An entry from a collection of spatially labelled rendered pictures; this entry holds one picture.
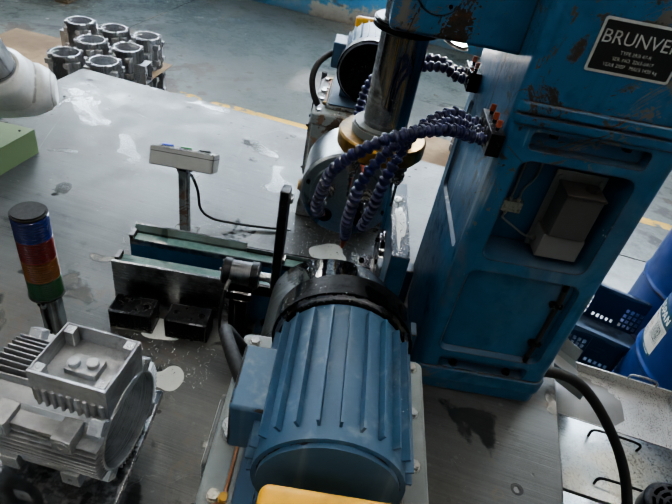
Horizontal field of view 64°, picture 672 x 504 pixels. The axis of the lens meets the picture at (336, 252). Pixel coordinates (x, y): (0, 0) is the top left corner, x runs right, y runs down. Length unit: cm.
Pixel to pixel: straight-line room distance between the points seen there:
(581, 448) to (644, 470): 19
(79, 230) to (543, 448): 133
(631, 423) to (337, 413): 170
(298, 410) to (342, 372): 7
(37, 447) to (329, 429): 53
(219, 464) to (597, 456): 141
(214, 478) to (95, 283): 88
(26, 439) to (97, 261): 72
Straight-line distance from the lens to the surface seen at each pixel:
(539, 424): 139
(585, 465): 190
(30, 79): 183
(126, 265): 135
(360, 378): 58
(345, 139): 107
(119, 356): 91
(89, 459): 91
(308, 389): 57
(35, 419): 93
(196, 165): 148
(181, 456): 116
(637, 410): 222
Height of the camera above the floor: 180
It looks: 38 degrees down
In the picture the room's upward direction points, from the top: 11 degrees clockwise
